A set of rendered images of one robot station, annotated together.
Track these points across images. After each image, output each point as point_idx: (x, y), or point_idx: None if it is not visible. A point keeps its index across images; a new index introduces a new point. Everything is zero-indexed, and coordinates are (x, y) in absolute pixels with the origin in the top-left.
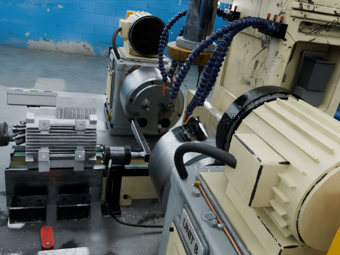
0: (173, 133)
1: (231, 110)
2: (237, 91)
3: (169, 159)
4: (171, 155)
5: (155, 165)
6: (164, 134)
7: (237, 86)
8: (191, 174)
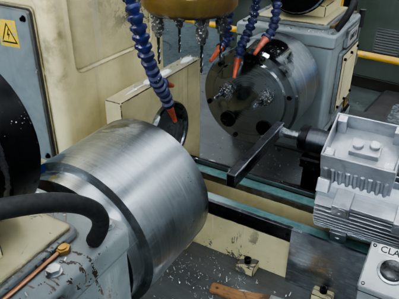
0: (284, 60)
1: None
2: (114, 44)
3: (306, 65)
4: (304, 62)
5: (306, 91)
6: (287, 71)
7: (110, 38)
8: (328, 31)
